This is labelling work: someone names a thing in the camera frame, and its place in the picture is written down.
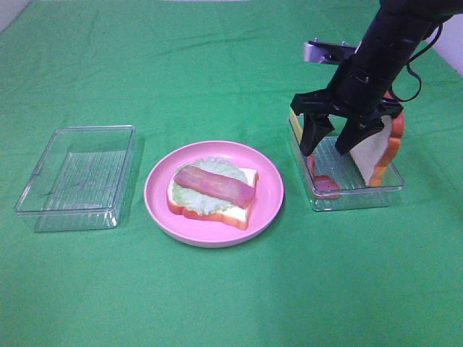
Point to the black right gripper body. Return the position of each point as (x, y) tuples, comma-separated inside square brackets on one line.
[(356, 92)]

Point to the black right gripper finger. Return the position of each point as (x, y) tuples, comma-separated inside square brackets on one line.
[(355, 132), (316, 126)]

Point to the yellow toy cheese slice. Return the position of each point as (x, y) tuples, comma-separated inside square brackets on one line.
[(296, 127)]

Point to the toy bread slice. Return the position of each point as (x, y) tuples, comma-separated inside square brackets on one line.
[(373, 155), (217, 217)]

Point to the toy bacon strip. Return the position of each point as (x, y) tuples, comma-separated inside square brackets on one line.
[(215, 185), (321, 182)]

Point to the green toy lettuce leaf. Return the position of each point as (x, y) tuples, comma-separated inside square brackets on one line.
[(203, 204)]

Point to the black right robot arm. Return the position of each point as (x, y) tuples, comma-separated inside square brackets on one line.
[(400, 26)]

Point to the clear right plastic container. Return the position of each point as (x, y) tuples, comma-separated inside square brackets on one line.
[(354, 194)]

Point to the clear plastic container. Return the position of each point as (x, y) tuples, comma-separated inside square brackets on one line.
[(80, 181), (354, 194)]

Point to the green tablecloth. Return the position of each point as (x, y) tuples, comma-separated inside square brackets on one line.
[(183, 72)]

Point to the pink round plate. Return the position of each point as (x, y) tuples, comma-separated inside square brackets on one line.
[(214, 234)]

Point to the clear left plastic container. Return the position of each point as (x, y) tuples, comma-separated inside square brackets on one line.
[(80, 181)]

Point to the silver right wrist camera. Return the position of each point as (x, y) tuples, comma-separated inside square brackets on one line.
[(320, 52)]

